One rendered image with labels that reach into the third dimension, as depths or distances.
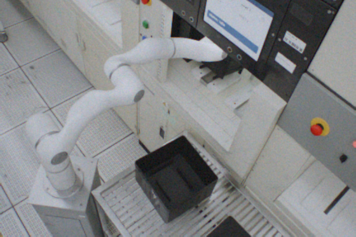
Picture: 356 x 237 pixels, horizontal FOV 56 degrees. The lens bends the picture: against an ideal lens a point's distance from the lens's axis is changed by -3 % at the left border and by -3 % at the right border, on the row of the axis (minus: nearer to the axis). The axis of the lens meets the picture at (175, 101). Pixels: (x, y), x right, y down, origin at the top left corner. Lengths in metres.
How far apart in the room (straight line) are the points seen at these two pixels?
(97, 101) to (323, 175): 1.13
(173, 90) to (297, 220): 0.91
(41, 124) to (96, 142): 1.35
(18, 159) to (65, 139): 1.45
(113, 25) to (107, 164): 1.02
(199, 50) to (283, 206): 0.80
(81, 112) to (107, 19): 1.09
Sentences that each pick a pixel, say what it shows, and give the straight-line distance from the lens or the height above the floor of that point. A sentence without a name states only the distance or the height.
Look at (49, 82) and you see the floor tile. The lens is 3.18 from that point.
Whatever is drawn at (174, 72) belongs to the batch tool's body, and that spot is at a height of 0.87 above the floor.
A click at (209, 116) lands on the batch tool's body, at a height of 0.87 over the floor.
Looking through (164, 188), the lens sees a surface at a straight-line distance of 1.68.
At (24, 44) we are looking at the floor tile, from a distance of 3.60.
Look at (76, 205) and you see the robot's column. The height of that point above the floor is 0.76.
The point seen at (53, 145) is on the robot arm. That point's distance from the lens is 1.35.
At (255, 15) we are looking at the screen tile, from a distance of 1.18.
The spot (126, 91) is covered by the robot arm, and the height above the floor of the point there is 1.29.
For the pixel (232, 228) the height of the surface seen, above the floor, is 0.86.
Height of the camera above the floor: 2.30
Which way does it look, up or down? 51 degrees down
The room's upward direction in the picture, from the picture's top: 8 degrees clockwise
